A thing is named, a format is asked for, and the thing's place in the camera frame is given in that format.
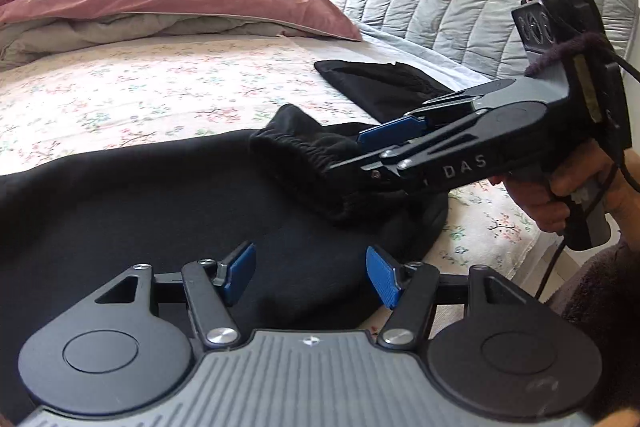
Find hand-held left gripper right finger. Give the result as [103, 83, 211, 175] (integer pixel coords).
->
[366, 245, 526, 351]

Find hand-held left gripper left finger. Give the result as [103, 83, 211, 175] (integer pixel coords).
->
[94, 241, 257, 351]

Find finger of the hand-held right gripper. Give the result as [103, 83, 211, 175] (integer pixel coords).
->
[330, 108, 501, 198]
[356, 78, 517, 154]

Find black pants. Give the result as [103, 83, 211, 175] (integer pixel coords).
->
[0, 103, 451, 427]
[313, 59, 503, 124]

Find person's right forearm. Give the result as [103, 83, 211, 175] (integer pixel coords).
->
[547, 232, 640, 415]

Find folded black pants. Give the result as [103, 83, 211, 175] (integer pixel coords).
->
[313, 59, 503, 124]

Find person's right hand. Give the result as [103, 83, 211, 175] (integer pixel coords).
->
[489, 144, 623, 235]

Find floral bed sheet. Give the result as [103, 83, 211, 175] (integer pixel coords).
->
[0, 33, 548, 270]

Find pink and grey duvet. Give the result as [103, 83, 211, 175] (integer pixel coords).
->
[0, 0, 364, 72]

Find black cable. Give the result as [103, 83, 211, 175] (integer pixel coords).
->
[536, 0, 640, 304]

